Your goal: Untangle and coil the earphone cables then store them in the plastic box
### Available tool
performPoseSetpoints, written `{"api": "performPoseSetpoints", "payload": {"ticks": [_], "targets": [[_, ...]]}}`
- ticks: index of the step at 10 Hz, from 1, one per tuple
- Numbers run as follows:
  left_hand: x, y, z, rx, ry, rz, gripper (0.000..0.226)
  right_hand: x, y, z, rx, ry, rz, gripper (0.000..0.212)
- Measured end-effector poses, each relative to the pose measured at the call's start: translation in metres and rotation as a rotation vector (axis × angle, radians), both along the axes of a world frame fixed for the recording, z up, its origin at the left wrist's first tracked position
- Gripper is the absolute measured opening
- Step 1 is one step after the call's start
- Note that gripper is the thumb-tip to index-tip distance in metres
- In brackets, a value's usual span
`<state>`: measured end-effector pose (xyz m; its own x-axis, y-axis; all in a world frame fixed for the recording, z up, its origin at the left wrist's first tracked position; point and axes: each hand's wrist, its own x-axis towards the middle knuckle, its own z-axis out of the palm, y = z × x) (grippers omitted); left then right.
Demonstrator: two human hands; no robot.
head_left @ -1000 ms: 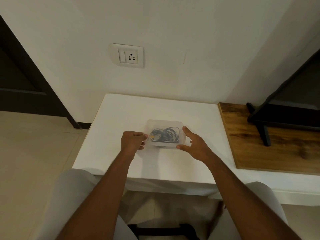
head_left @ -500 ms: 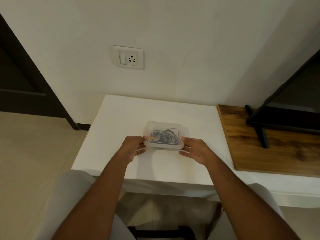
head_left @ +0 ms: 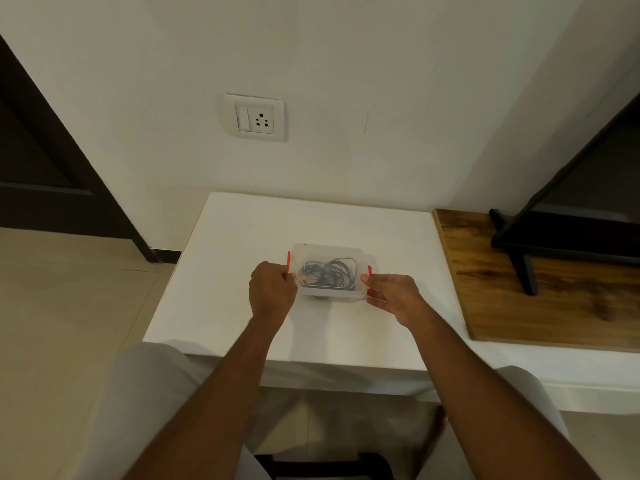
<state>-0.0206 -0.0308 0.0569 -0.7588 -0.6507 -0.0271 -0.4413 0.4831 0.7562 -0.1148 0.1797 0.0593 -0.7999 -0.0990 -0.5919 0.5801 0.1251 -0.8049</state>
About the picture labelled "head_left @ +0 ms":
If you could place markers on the person's left hand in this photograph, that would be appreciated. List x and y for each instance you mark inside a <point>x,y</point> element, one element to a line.
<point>272,294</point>

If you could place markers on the person's right hand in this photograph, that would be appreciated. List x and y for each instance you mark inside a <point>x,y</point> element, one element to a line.
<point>400,297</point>

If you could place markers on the clear box with red clips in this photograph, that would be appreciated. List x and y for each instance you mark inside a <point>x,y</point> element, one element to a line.
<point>327,254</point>

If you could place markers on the person's right forearm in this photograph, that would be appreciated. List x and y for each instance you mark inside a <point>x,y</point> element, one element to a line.
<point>495,409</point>

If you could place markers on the person's left forearm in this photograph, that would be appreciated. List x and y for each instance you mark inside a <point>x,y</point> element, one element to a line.
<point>200,409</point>

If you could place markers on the wooden cabinet top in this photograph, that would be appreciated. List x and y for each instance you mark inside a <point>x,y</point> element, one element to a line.
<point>550,304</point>

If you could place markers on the black stool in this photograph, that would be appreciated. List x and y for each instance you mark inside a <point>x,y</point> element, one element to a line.
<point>325,467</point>

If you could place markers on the black television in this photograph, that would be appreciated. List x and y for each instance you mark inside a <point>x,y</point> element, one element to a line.
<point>575,219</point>

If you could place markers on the dark brown door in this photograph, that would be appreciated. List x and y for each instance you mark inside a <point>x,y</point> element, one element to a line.
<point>35,179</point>

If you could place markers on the white wall socket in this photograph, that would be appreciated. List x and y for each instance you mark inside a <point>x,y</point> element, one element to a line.
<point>256,117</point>

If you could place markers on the black door frame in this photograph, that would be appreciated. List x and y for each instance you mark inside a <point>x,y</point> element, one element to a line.
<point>100,194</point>

